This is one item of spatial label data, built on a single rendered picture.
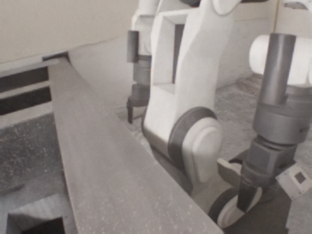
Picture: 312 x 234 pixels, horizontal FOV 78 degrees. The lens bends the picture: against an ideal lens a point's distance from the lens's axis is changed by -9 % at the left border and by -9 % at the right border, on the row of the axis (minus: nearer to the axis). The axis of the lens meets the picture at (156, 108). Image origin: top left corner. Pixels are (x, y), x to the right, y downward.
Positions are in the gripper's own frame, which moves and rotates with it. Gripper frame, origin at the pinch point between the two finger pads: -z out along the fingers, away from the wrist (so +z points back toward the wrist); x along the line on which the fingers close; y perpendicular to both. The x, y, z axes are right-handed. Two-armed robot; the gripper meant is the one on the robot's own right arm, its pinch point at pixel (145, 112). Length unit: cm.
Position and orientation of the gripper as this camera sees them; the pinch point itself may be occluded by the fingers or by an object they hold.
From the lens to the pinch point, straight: 72.0
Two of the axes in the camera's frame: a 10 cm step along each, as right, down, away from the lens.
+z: 0.6, -9.5, -3.2
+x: -8.4, 1.3, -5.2
